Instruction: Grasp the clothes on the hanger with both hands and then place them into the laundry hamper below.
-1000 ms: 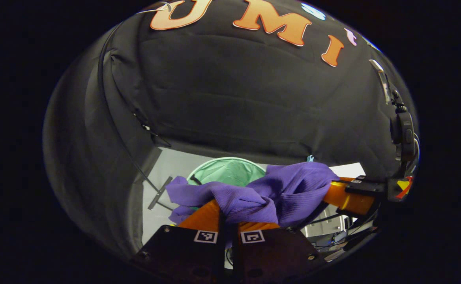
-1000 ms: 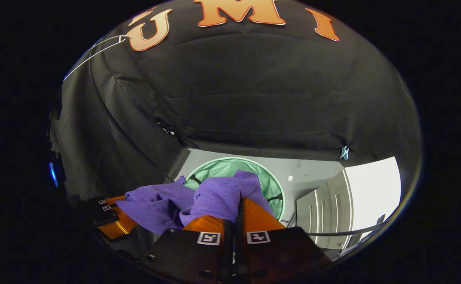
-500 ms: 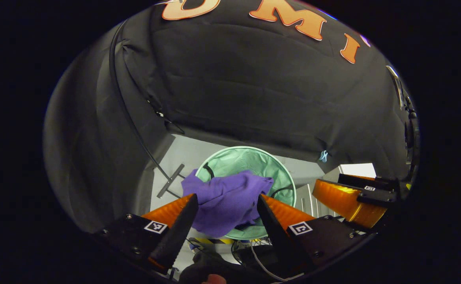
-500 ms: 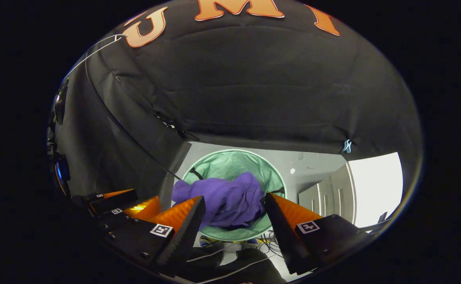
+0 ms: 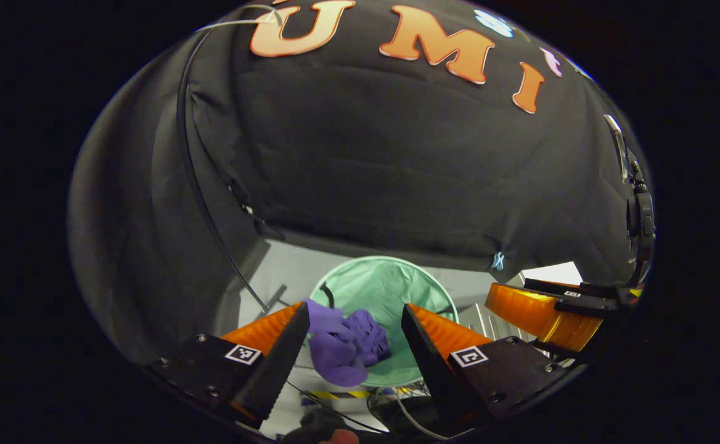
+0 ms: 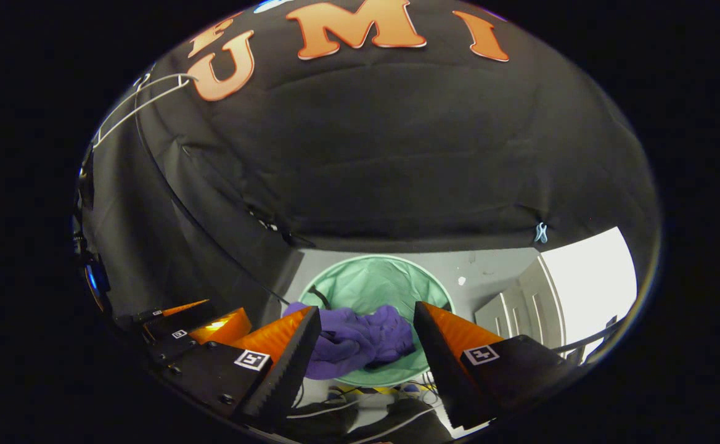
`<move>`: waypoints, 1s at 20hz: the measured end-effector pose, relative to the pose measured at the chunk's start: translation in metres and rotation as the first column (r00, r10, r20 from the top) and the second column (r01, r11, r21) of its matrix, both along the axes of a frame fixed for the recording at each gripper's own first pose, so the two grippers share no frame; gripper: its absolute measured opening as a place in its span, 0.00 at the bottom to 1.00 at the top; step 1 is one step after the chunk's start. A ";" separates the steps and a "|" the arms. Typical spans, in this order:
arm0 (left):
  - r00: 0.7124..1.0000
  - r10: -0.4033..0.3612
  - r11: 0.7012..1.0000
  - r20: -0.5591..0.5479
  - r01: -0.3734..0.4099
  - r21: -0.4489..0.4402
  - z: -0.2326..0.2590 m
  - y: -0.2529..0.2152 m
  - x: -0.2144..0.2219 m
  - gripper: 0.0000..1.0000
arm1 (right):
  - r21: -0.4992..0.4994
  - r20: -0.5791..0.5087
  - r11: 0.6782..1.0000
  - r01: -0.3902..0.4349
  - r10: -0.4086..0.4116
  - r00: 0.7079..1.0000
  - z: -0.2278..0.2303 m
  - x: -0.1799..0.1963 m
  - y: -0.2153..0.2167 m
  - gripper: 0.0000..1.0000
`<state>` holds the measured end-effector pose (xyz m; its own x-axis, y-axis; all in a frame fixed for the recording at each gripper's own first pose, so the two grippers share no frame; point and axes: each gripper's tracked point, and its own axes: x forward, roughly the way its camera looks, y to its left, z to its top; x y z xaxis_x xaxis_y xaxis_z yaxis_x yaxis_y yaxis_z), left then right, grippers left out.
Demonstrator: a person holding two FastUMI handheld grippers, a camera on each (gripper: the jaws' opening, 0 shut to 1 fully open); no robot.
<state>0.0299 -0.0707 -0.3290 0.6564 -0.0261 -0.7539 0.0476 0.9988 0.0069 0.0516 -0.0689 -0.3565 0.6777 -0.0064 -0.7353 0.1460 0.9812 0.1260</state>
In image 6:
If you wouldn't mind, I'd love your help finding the black clothes rail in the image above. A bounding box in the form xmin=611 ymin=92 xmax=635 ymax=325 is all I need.
xmin=133 ymin=92 xmax=620 ymax=366

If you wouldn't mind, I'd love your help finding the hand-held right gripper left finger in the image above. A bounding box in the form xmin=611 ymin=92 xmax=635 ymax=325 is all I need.
xmin=165 ymin=306 xmax=322 ymax=430

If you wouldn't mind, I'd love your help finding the white panelled door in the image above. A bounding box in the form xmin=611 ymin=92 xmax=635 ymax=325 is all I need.
xmin=474 ymin=255 xmax=568 ymax=358

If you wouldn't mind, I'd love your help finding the purple corduroy jacket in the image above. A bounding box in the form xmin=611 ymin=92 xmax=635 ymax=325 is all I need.
xmin=282 ymin=301 xmax=416 ymax=380

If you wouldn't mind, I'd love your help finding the green laundry hamper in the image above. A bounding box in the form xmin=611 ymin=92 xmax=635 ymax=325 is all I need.
xmin=298 ymin=254 xmax=456 ymax=388

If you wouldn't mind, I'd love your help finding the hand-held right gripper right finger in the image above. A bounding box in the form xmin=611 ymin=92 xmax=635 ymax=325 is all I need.
xmin=413 ymin=301 xmax=575 ymax=431

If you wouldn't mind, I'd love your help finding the dark cloth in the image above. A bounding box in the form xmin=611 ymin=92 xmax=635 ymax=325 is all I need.
xmin=286 ymin=398 xmax=454 ymax=444

